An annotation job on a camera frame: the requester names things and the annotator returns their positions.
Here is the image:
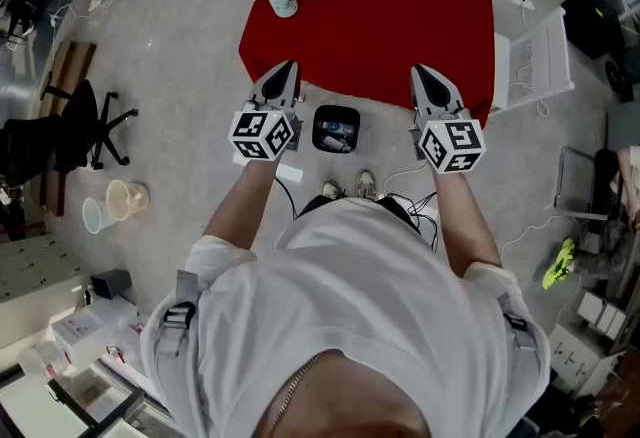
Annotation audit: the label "person's neck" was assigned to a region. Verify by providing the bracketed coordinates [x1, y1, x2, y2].
[254, 349, 432, 438]

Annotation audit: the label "white drawer cabinet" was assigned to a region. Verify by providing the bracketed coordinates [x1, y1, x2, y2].
[0, 232, 87, 303]

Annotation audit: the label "black trash bin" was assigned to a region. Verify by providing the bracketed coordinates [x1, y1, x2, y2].
[311, 104, 362, 155]

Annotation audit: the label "person's left grey sneaker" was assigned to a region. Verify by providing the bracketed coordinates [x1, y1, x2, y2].
[320, 179, 347, 202]

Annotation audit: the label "person's black shorts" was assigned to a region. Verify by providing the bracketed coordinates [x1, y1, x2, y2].
[297, 194, 422, 236]

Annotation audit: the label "person's grey sneaker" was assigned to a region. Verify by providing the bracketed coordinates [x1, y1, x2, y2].
[355, 169, 379, 202]
[320, 179, 347, 202]

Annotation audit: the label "person's right forearm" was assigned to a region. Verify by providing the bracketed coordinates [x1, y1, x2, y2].
[431, 169, 503, 277]

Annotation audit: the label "white slatted chair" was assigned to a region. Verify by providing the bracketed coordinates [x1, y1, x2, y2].
[492, 6, 576, 116]

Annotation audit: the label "pale green plastic basket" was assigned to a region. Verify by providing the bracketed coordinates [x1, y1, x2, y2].
[81, 197, 119, 236]

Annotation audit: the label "neon yellow shoe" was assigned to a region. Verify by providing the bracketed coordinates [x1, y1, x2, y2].
[541, 237, 578, 291]

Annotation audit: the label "metal frame chair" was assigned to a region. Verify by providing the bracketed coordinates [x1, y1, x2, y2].
[553, 145, 622, 222]

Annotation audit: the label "person's white t-shirt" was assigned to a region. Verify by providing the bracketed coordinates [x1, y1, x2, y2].
[139, 198, 552, 438]

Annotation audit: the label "black window frame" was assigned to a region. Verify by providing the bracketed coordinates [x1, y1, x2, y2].
[0, 363, 171, 438]

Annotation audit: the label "person's left forearm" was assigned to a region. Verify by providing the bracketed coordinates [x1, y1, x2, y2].
[202, 157, 280, 252]

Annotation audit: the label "grey shoulder strap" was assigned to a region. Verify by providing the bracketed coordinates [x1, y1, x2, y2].
[155, 269, 202, 359]
[496, 292, 540, 353]

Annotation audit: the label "white drawer unit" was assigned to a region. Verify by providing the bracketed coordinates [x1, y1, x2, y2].
[548, 289, 627, 398]

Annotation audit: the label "red table cloth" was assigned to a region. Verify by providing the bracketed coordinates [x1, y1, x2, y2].
[238, 0, 496, 130]

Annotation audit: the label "stacked plastic cups on floor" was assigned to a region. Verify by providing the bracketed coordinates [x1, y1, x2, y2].
[105, 179, 151, 223]

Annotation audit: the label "white flat box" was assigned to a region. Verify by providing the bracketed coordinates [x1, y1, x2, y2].
[49, 309, 107, 353]

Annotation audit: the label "person's right grey sneaker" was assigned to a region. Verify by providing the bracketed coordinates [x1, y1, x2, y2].
[355, 169, 379, 202]

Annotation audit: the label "black office chair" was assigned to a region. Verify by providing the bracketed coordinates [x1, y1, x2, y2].
[0, 79, 140, 188]

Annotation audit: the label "clear plastic jar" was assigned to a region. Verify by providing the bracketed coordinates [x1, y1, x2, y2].
[18, 342, 70, 378]

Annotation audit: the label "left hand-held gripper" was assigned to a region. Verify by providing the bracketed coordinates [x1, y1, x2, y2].
[227, 59, 306, 163]

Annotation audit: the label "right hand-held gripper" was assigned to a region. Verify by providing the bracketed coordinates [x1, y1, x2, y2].
[408, 63, 488, 175]

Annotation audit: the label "black equipment case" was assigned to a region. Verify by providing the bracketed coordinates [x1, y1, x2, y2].
[561, 0, 640, 93]

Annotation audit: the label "dark grey box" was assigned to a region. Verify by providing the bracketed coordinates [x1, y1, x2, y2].
[90, 268, 134, 300]

